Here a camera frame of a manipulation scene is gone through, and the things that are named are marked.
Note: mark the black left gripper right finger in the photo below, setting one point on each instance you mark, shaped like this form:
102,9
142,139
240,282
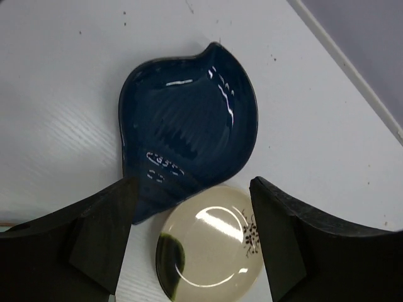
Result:
310,255

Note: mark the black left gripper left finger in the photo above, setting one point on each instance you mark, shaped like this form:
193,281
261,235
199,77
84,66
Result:
73,254

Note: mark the dark blue leaf-shaped plate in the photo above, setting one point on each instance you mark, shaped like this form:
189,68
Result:
186,124

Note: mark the cream floral ceramic plate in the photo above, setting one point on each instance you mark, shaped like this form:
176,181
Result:
209,247

